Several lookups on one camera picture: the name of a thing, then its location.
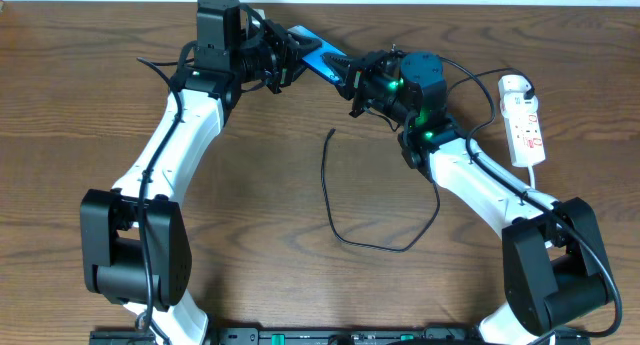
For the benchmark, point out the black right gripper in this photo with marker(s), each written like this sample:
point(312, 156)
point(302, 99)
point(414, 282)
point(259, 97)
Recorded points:
point(357, 83)

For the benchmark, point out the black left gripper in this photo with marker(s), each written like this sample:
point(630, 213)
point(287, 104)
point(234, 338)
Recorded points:
point(282, 56)

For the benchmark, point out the blue Galaxy smartphone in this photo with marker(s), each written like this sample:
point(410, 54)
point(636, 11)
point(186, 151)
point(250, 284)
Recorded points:
point(320, 57)

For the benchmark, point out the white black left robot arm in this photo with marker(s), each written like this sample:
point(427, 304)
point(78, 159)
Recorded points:
point(135, 248)

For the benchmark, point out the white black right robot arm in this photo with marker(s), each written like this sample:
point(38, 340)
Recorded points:
point(557, 279)

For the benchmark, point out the white USB charger plug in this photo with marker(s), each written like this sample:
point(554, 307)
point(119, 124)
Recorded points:
point(513, 104)

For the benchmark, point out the white power strip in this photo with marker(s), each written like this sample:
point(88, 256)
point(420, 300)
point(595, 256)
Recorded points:
point(524, 135)

